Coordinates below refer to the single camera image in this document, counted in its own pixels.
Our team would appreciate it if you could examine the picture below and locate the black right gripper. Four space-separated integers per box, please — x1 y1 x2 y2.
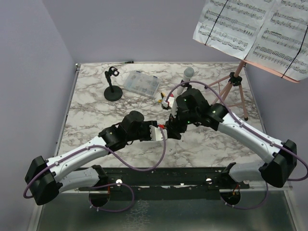
165 103 199 140

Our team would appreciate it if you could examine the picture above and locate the black round microphone stand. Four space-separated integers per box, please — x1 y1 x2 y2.
104 66 123 102

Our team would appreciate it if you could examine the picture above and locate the white microphone silver grille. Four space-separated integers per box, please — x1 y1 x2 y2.
177 67 194 95

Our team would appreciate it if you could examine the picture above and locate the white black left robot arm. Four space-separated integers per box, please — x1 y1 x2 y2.
24 111 158 205

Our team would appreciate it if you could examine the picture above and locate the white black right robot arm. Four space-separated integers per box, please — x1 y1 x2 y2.
163 89 297 188

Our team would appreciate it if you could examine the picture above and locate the clear plastic screw box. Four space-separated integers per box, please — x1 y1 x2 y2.
123 71 160 98

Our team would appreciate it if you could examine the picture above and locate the pink tripod music stand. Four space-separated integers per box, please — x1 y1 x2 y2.
196 63 300 126

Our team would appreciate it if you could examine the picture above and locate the left sheet music page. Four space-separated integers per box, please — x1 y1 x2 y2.
193 0 274 60

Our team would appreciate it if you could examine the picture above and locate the sheet music page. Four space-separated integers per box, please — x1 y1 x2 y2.
193 0 274 60
246 0 308 81

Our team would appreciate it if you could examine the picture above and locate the right sheet music page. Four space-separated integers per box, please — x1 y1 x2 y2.
246 0 308 81

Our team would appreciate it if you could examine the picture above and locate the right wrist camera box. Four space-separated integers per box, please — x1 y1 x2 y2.
161 94 175 110

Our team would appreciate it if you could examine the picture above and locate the yellow black T-handle tool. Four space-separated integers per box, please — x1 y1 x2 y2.
144 92 166 105

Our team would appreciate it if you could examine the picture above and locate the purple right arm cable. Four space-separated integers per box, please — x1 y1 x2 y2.
167 80 308 210

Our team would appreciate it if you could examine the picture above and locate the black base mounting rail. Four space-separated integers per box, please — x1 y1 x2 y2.
80 166 249 205

